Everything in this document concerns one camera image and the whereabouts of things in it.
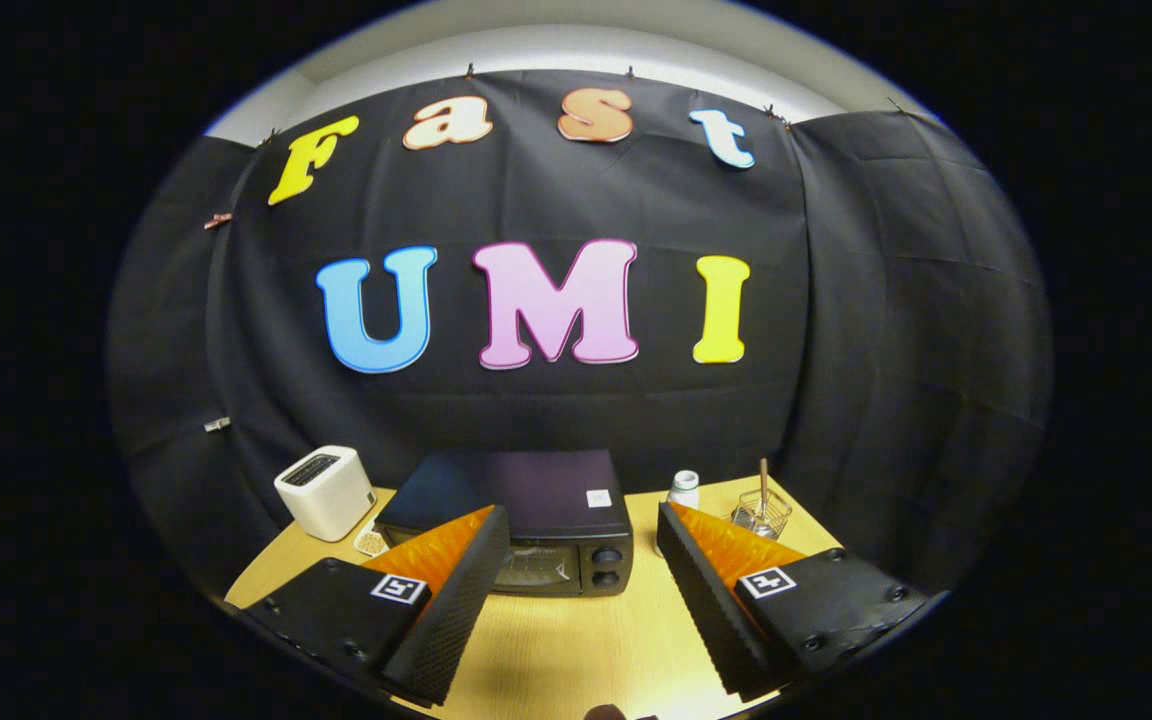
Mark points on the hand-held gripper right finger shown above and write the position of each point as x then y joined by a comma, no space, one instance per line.
711,605

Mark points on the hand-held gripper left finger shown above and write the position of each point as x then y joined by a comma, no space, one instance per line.
456,610

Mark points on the black toaster oven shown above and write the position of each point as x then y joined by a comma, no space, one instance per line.
546,490

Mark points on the white bread toaster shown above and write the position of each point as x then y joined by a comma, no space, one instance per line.
324,495

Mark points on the small dish with seeds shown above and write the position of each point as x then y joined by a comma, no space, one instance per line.
371,542

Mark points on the white bottle green label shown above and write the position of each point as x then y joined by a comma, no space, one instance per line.
684,488

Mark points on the wooden stick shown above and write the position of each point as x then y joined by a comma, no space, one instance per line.
763,480

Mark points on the silver clip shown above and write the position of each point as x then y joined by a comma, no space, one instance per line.
217,424

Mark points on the pink clip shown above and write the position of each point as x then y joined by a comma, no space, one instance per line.
218,220

